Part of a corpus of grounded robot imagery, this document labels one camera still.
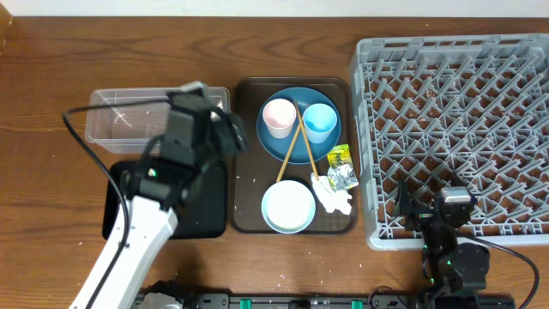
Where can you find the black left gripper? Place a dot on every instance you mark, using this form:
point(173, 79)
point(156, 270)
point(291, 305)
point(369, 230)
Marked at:
point(234, 134)

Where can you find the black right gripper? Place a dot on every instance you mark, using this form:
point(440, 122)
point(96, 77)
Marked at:
point(421, 215)

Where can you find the yellow silver snack wrapper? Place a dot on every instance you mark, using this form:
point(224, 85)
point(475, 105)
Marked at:
point(341, 173)

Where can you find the white napkin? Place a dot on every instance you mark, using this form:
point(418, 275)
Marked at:
point(330, 199)

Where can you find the light blue bowl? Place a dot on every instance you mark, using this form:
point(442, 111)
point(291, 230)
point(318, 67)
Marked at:
point(288, 207)

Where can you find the light blue cup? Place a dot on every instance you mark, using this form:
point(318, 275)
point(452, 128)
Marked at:
point(319, 120)

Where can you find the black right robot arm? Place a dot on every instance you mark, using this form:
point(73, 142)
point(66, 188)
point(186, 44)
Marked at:
point(457, 270)

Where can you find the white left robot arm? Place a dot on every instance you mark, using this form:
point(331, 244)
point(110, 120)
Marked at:
point(139, 232)

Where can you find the grey dishwasher rack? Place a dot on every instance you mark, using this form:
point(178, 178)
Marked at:
point(429, 109)

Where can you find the clear plastic bin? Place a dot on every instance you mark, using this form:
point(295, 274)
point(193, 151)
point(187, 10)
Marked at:
point(132, 116)

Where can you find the pink cup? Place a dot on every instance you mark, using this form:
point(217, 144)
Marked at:
point(279, 116)

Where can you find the wooden chopstick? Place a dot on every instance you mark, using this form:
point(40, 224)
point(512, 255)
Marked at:
point(288, 154)
point(307, 145)

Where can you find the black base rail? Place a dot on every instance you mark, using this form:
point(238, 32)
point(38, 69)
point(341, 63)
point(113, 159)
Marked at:
point(224, 301)

